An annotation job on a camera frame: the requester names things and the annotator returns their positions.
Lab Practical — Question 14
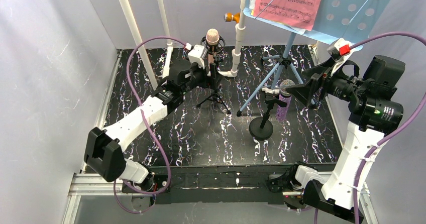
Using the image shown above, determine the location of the purple cable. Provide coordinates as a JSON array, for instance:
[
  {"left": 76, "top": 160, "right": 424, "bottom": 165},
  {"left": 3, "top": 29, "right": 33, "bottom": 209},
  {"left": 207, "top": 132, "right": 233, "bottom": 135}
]
[
  {"left": 113, "top": 37, "right": 187, "bottom": 215},
  {"left": 312, "top": 32, "right": 426, "bottom": 224}
]

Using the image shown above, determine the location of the blue music stand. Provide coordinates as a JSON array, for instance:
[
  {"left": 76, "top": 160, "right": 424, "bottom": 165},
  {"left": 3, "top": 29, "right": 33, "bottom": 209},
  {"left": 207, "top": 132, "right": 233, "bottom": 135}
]
[{"left": 236, "top": 0, "right": 402, "bottom": 118}]

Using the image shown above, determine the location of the purple glitter microphone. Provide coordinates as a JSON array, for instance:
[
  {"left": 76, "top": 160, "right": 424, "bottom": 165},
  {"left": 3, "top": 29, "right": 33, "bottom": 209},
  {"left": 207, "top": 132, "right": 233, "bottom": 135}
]
[{"left": 276, "top": 79, "right": 295, "bottom": 122}]

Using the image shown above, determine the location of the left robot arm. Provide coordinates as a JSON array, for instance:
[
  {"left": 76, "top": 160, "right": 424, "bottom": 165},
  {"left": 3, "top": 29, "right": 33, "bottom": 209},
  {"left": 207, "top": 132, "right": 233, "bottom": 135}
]
[{"left": 84, "top": 63, "right": 221, "bottom": 184}]

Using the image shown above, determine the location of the pink sheet music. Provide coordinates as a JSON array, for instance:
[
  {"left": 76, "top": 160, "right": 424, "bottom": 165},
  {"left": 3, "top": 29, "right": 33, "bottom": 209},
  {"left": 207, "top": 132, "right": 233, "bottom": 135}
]
[{"left": 251, "top": 0, "right": 322, "bottom": 31}]

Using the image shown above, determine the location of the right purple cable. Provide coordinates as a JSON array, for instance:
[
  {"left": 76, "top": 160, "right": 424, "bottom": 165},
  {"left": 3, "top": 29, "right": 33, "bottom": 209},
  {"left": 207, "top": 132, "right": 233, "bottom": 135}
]
[{"left": 312, "top": 32, "right": 426, "bottom": 224}]

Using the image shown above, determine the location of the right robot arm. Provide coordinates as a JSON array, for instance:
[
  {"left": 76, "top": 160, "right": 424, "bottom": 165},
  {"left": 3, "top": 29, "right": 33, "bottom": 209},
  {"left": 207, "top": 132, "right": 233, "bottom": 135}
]
[{"left": 285, "top": 55, "right": 405, "bottom": 222}]

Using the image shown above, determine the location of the orange knob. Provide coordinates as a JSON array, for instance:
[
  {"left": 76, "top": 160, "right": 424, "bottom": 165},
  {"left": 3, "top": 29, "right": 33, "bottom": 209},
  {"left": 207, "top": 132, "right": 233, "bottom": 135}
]
[{"left": 224, "top": 13, "right": 240, "bottom": 23}]

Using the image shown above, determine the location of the white PVC pipe frame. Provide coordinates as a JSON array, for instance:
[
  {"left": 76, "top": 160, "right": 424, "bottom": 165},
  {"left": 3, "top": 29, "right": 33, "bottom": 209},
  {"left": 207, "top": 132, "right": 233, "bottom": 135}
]
[{"left": 112, "top": 0, "right": 249, "bottom": 90}]

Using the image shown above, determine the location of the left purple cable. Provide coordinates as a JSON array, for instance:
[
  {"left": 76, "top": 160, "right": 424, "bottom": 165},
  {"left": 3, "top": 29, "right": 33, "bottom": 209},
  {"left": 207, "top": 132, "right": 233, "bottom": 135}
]
[{"left": 113, "top": 37, "right": 187, "bottom": 215}]

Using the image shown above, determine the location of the pink microphone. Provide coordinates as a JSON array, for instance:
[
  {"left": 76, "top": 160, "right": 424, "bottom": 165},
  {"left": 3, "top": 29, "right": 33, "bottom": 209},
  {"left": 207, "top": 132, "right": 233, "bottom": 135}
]
[{"left": 205, "top": 28, "right": 220, "bottom": 64}]

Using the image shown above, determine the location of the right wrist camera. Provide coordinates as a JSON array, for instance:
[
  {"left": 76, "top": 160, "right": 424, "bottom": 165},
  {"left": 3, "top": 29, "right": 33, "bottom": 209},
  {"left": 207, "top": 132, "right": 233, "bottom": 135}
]
[{"left": 327, "top": 38, "right": 351, "bottom": 76}]

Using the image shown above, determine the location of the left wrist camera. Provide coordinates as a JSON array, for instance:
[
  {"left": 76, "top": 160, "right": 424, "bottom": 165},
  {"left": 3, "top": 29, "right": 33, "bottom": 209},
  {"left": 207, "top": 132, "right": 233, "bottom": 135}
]
[{"left": 185, "top": 44, "right": 207, "bottom": 69}]

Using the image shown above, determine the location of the white pipe piece brass end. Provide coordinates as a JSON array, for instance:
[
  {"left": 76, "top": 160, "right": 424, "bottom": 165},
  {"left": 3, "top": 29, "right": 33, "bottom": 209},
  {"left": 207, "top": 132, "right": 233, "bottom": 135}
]
[{"left": 261, "top": 87, "right": 280, "bottom": 95}]

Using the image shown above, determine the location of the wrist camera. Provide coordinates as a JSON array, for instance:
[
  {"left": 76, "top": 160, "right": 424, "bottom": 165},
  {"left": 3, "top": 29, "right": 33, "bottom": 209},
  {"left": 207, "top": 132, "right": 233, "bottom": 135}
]
[
  {"left": 327, "top": 38, "right": 351, "bottom": 76},
  {"left": 185, "top": 44, "right": 207, "bottom": 69}
]

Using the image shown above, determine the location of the black round-base microphone stand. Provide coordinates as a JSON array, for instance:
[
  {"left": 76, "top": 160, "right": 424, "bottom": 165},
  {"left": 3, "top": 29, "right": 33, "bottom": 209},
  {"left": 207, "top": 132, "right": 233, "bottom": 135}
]
[{"left": 249, "top": 95, "right": 287, "bottom": 141}]

